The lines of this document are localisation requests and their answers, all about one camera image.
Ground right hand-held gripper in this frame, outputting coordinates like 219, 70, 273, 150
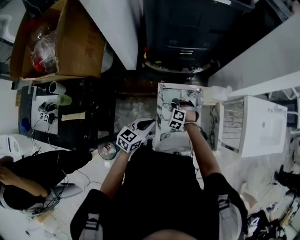
168, 97, 201, 131

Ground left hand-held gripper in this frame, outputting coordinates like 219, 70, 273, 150
116, 118, 157, 153

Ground person's right forearm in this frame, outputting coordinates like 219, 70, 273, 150
184, 123, 222, 180

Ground person's left forearm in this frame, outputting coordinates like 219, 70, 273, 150
100, 150, 131, 197

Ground clear soap pump bottle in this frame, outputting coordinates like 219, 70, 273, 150
202, 85, 233, 105

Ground person's right hand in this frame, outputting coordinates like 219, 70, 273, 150
184, 111, 200, 124

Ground chrome faucet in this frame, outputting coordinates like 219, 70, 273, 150
195, 88, 204, 113

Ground dark round waste bin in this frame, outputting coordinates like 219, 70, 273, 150
97, 141, 118, 161

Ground marble pattern sink cabinet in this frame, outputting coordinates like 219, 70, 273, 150
153, 82, 222, 154

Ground black table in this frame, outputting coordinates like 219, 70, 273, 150
18, 77, 118, 150

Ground beige flat strip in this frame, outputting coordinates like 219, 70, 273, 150
61, 112, 86, 122

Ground chrome metal rack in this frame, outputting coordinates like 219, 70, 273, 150
220, 98, 246, 153

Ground person's black shirt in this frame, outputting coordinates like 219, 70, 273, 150
70, 146, 249, 240

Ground black cabinet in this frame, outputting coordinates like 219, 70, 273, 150
142, 0, 235, 71

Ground green plastic cup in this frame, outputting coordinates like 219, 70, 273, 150
57, 94, 73, 105

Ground grey office chair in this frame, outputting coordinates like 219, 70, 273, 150
22, 182, 84, 215

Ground idle hand-held gripper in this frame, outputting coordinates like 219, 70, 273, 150
37, 101, 59, 124

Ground white plastic cup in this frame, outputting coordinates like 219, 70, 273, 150
48, 81, 68, 95

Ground white sink cabinet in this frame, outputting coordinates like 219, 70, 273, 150
220, 95, 288, 158

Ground white board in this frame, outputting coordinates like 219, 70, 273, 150
31, 85, 59, 135

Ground large brown cardboard box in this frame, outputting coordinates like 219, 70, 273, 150
9, 0, 106, 82

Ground blue round cap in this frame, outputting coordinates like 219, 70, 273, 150
19, 118, 31, 132

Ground white appliance with blue mark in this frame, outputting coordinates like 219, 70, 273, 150
0, 134, 33, 157

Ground white mesh chair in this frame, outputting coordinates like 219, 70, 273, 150
267, 86, 300, 113

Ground clear bag with red contents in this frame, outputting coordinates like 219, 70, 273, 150
29, 30, 59, 72

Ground black patterned sneakers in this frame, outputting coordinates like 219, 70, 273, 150
246, 210, 279, 240

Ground grey striped shoulder strap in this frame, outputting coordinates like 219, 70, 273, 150
81, 213, 104, 240
217, 194, 243, 240

